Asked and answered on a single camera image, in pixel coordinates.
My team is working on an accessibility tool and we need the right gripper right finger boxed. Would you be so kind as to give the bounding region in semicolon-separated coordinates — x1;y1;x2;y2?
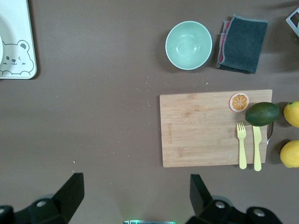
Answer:
186;174;282;224

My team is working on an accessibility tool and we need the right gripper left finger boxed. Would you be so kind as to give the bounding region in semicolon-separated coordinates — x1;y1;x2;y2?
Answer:
0;172;85;224

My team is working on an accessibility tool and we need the yellow plastic fork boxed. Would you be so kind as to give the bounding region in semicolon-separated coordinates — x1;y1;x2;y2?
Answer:
236;122;248;170

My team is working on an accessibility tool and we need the wooden cutting board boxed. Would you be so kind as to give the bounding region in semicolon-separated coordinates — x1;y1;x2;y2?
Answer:
159;89;273;168

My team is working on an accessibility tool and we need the yellow plastic knife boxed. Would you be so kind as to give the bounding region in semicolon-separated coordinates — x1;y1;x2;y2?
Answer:
252;126;263;172

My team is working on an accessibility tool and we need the yellow lemon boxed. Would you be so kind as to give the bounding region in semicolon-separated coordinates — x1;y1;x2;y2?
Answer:
279;140;299;168
283;101;299;128

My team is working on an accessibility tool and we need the orange half slice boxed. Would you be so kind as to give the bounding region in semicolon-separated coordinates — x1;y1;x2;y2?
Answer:
228;92;250;113

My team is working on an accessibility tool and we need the green avocado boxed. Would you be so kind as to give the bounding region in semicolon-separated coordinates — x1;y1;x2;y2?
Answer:
245;102;280;127

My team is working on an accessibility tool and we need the pink folded cloth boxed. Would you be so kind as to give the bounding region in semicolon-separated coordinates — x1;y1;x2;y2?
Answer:
218;20;232;63

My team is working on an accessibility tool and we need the pale green bowl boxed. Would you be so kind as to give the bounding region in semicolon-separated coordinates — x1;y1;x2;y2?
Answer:
165;21;213;70

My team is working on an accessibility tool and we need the grey folded cloth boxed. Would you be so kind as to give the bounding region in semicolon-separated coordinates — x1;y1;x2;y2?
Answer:
216;14;269;75

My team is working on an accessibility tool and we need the cream bear print tray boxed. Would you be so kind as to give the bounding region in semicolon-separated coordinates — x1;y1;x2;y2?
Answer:
0;0;37;80

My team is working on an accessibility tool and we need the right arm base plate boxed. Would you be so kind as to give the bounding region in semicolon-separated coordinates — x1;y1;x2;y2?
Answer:
123;219;176;224

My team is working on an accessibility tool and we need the white wire rack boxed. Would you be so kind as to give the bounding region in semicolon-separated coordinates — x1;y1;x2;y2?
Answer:
285;6;299;38

